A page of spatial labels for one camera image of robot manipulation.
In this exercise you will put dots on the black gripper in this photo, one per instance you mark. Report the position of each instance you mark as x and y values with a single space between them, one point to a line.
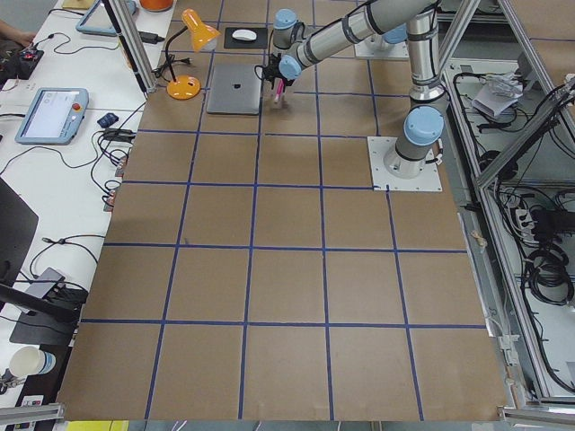
275 75

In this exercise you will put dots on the pink highlighter pen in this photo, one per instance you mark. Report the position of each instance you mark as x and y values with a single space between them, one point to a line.
279 92

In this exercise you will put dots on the white computer mouse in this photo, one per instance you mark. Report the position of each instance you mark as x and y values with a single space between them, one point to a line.
244 35

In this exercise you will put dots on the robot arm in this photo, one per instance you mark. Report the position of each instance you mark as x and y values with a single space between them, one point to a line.
388 40
385 30

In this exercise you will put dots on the black mousepad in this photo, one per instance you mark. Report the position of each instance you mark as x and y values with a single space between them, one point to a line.
260 43

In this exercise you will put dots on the silver laptop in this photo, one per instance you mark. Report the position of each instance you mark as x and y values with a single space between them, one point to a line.
235 90

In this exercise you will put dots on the black power adapter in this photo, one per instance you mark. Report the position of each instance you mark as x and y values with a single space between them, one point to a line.
150 38

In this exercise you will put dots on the orange cylindrical bin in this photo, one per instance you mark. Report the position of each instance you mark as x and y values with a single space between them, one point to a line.
157 6

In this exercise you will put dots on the dark blue pouch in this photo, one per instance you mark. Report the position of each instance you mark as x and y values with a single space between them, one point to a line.
108 120

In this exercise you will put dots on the blue teach pendant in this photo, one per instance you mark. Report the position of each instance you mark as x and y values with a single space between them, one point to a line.
96 21
54 117

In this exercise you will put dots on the white paper cup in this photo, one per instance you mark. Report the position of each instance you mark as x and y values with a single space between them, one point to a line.
31 361

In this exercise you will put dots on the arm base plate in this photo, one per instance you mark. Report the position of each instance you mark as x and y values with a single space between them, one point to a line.
399 53
390 172

